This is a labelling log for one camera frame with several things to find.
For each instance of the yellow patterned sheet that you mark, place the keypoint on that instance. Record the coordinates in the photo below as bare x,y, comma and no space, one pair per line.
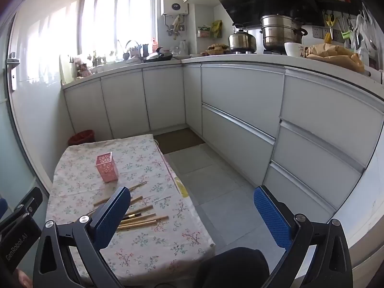
182,187

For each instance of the white cutting board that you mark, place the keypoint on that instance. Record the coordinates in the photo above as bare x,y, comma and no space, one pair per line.
66,69

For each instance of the clear kettle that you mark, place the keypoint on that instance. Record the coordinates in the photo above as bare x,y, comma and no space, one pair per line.
184,47

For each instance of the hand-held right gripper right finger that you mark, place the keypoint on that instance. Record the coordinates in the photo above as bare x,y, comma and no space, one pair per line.
271,219

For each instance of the person's left hand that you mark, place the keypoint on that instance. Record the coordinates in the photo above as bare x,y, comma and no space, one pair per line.
23,279

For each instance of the black wok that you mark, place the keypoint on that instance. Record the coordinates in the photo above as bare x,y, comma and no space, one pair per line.
159,56

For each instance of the hanging plastic bags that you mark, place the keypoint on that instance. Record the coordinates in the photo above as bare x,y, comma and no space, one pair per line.
361,36

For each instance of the brown paper bag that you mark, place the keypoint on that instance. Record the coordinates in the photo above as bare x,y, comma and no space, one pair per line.
333,55

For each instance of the wall rack with yellow bag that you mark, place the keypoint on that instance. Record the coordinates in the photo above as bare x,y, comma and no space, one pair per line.
216,28

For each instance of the pink perforated utensil holder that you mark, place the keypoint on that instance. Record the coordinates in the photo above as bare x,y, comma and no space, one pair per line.
106,168

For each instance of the wall socket strip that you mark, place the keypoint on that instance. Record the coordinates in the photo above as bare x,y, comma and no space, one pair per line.
318,32

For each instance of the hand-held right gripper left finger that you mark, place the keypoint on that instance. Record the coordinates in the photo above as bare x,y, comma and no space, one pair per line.
110,217

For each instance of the black-tipped chopstick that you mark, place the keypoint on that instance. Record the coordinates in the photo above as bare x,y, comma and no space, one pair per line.
133,215

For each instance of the red waste basket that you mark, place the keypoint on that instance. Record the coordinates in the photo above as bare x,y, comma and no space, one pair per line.
81,137

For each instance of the stainless pot with lid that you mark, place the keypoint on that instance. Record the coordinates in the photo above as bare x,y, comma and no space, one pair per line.
242,40

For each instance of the floral tablecloth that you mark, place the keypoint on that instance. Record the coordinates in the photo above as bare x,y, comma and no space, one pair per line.
144,246

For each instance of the brown floor mat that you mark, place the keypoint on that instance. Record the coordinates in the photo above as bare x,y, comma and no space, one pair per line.
178,141

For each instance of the white bowl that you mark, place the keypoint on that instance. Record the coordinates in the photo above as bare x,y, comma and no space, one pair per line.
294,50

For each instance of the kitchen window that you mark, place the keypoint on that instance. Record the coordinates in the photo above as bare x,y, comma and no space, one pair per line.
120,18

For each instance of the bunch of wooden chopsticks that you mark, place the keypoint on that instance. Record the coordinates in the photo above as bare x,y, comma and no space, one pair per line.
144,220

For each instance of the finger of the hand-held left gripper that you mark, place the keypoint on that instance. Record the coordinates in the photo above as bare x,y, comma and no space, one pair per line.
1,208
31,199

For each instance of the woven basket of food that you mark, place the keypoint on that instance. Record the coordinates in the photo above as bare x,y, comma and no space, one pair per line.
217,49

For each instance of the stainless stacked steamer pot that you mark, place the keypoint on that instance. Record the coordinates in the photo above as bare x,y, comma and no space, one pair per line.
279,33

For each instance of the person's dark trouser leg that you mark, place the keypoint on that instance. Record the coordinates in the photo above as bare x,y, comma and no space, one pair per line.
234,268

